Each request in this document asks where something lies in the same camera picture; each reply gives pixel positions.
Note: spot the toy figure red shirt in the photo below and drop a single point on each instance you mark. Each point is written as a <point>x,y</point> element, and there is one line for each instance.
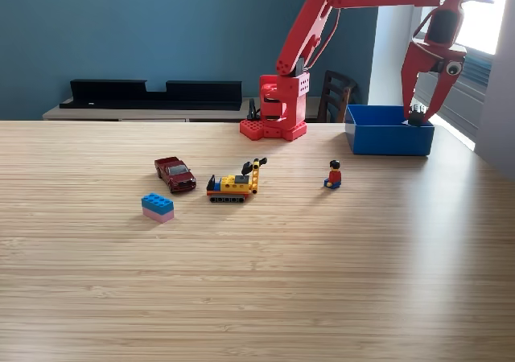
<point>334,175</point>

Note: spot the blue and pink brick stack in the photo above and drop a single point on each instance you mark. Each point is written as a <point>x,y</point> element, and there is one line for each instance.
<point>159,209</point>

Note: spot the grey window vent unit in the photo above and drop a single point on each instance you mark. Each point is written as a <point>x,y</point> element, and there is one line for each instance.
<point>464,106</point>

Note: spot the bright window with frame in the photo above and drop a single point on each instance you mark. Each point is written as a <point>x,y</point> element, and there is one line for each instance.
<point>483,20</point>

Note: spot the blue plastic bin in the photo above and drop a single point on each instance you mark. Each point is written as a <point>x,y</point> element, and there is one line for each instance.
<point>386,141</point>

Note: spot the dark grey brick stack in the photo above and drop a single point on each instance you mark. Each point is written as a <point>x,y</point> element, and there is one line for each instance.
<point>417,118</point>

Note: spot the dark red toy car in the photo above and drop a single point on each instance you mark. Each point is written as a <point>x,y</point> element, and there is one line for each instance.
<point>177,177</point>

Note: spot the dark wooden chair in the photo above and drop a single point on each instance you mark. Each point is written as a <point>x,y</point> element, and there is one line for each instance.
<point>338,77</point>

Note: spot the pale wooden sideboard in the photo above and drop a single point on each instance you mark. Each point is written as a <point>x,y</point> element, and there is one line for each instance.
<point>120,114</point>

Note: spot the yellow toy digger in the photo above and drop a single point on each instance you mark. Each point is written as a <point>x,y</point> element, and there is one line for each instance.
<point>229,185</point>

